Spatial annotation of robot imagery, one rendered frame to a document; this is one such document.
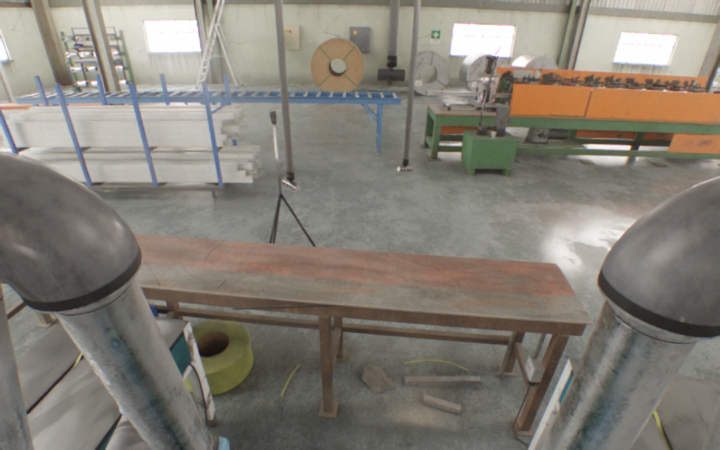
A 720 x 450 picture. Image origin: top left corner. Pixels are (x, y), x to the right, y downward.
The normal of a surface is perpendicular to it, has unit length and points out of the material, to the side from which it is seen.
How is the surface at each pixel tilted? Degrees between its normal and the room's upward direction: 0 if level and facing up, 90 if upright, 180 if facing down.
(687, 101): 90
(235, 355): 0
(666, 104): 90
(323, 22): 90
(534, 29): 90
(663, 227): 54
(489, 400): 0
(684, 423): 0
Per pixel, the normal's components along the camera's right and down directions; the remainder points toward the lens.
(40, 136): 0.01, 0.48
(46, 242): 0.58, 0.05
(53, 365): 0.02, -0.88
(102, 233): 0.89, -0.27
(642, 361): -0.54, 0.38
